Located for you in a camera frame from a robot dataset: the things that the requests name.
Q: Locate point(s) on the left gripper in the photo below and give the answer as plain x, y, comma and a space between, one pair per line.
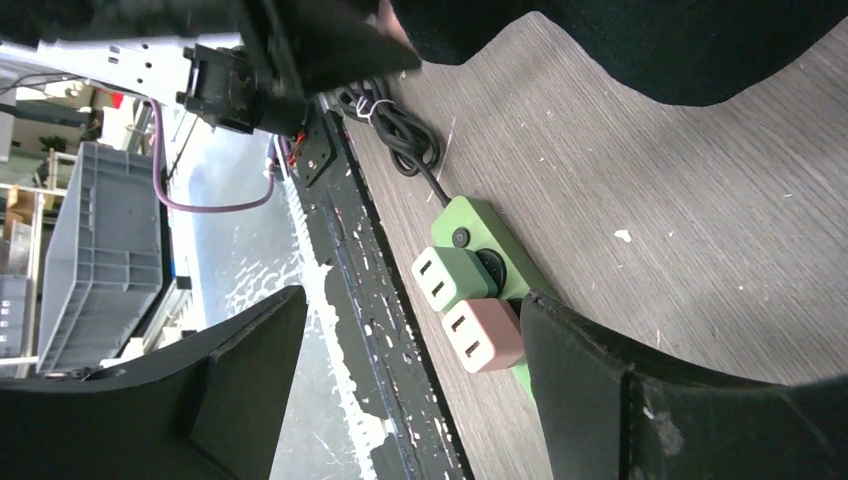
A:
301, 48

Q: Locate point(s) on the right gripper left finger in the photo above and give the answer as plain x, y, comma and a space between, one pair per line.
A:
210, 406

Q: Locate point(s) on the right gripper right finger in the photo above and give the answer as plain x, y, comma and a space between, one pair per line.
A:
614, 408

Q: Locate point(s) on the pink plug adapter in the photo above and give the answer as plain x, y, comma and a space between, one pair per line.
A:
485, 334

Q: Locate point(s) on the green plug adapter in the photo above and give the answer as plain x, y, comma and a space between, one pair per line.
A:
447, 275

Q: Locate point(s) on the green power strip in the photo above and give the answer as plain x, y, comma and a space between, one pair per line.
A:
474, 224

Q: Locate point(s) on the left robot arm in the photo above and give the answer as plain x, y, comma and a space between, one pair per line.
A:
239, 65

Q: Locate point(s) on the grey plastic crate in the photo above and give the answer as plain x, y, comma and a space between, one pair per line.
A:
103, 267

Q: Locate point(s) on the black shirt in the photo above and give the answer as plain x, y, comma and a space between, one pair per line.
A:
689, 53

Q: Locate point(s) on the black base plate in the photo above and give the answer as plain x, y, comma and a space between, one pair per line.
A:
394, 406

